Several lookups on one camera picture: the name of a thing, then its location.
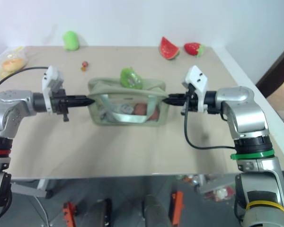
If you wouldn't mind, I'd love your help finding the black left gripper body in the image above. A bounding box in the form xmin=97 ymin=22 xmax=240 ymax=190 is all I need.
xmin=50 ymin=88 xmax=70 ymax=122

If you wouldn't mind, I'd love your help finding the red strawberry toy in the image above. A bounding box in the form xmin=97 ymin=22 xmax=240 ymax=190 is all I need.
xmin=184 ymin=42 xmax=206 ymax=58

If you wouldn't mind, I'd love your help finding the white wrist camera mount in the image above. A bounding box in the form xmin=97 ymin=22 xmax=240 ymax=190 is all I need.
xmin=181 ymin=65 xmax=209 ymax=113
xmin=42 ymin=65 xmax=65 ymax=112

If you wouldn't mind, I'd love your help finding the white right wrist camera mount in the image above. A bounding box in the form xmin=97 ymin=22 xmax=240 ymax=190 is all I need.
xmin=181 ymin=65 xmax=209 ymax=113

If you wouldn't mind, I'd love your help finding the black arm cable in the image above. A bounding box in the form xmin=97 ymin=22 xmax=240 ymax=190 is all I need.
xmin=184 ymin=93 xmax=237 ymax=150
xmin=0 ymin=66 xmax=49 ymax=95

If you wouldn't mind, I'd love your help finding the green pouch with clear window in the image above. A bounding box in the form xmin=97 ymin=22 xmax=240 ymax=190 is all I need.
xmin=87 ymin=77 xmax=169 ymax=128

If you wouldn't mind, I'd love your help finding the clear bag of toys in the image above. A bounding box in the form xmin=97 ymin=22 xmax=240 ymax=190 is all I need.
xmin=176 ymin=174 xmax=236 ymax=203

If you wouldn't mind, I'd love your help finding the grey table frame bracket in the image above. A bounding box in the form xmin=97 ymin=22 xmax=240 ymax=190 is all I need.
xmin=10 ymin=179 xmax=54 ymax=200

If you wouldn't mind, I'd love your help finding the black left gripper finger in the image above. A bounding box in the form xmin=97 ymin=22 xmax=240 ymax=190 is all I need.
xmin=68 ymin=100 xmax=96 ymax=107
xmin=68 ymin=95 xmax=96 ymax=102

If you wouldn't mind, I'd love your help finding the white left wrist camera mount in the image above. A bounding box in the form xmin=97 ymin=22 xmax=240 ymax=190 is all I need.
xmin=42 ymin=65 xmax=65 ymax=112

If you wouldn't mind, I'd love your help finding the watermelon slice toy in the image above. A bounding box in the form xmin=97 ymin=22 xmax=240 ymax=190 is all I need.
xmin=159 ymin=36 xmax=180 ymax=60

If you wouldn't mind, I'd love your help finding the bread in plastic bag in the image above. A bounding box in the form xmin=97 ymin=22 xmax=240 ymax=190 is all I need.
xmin=0 ymin=45 xmax=29 ymax=81

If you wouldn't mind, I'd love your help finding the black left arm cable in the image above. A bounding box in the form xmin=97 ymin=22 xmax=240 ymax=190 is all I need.
xmin=0 ymin=66 xmax=49 ymax=95

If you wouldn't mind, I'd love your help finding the green kiwi plush keychain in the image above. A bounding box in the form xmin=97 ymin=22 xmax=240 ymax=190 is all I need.
xmin=120 ymin=67 xmax=143 ymax=90

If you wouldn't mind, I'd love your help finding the thin white cable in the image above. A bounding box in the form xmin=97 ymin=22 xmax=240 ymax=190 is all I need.
xmin=35 ymin=195 xmax=52 ymax=227

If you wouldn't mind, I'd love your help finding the brown wooden door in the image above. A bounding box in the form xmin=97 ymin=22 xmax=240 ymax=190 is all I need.
xmin=255 ymin=38 xmax=284 ymax=101

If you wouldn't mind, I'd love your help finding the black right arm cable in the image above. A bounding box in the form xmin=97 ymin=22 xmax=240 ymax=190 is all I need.
xmin=184 ymin=93 xmax=237 ymax=150

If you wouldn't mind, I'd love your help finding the light green plush toy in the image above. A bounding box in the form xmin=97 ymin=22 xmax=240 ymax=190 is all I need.
xmin=62 ymin=30 xmax=80 ymax=51

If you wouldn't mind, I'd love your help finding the grey white item in pouch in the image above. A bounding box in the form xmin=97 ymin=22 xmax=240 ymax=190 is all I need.
xmin=117 ymin=103 xmax=133 ymax=114

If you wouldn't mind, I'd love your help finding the red round toy in pouch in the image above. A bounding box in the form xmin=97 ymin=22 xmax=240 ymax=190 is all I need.
xmin=133 ymin=103 xmax=148 ymax=116
xmin=147 ymin=107 xmax=160 ymax=122

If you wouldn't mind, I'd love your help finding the orange clamp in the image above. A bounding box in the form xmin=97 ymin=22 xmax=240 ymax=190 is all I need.
xmin=62 ymin=201 xmax=77 ymax=227
xmin=171 ymin=190 xmax=185 ymax=226

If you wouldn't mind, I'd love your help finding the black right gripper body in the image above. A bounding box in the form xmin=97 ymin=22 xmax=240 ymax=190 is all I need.
xmin=181 ymin=84 xmax=200 ymax=116

